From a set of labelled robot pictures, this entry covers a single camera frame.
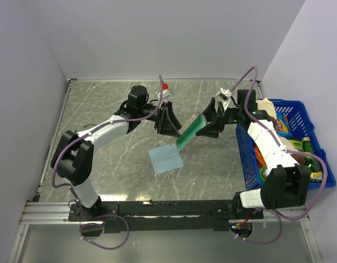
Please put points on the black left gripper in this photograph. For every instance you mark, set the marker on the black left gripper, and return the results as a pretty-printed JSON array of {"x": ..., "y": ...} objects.
[{"x": 164, "y": 124}]

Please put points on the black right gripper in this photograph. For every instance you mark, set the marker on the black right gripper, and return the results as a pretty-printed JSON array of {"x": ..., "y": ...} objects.
[{"x": 212, "y": 129}]

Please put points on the grey-brown glasses case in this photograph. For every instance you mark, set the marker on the grey-brown glasses case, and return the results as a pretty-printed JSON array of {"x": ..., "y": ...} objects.
[{"x": 189, "y": 130}]

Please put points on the light blue cleaning cloth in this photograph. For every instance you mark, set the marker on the light blue cleaning cloth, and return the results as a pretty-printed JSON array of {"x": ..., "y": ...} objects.
[{"x": 165, "y": 158}]

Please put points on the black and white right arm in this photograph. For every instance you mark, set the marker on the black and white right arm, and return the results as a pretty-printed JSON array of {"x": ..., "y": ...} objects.
[{"x": 287, "y": 181}]

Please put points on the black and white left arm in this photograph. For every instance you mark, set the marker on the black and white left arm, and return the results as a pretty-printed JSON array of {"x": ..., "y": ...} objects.
[{"x": 73, "y": 158}]

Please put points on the thin gold-rimmed sunglasses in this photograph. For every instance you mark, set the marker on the thin gold-rimmed sunglasses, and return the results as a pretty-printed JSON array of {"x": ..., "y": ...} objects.
[{"x": 87, "y": 126}]

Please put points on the blue plastic basket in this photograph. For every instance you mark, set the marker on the blue plastic basket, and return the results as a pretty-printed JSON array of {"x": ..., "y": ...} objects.
[{"x": 300, "y": 127}]

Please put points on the blue Lays chip bag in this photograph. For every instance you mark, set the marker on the blue Lays chip bag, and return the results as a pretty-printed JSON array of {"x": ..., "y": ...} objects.
[{"x": 281, "y": 125}]

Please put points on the green glass bottle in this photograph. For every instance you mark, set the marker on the green glass bottle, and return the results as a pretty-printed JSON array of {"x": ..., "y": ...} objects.
[{"x": 313, "y": 164}]

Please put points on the yellow green snack packet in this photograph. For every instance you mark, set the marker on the yellow green snack packet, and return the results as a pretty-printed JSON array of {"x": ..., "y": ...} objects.
[{"x": 316, "y": 176}]

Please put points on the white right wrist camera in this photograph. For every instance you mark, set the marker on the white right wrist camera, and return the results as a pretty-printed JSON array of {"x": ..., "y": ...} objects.
[{"x": 224, "y": 96}]

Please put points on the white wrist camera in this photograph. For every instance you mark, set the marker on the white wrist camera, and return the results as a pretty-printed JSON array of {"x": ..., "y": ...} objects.
[
  {"x": 224, "y": 96},
  {"x": 166, "y": 93}
]

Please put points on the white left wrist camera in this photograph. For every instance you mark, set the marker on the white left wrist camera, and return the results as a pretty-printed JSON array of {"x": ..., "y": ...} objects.
[{"x": 166, "y": 93}]

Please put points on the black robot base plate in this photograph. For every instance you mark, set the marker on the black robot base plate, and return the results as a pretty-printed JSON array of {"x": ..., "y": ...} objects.
[{"x": 120, "y": 216}]

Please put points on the aluminium frame rail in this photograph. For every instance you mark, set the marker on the aluminium frame rail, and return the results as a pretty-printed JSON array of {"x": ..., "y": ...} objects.
[{"x": 55, "y": 213}]

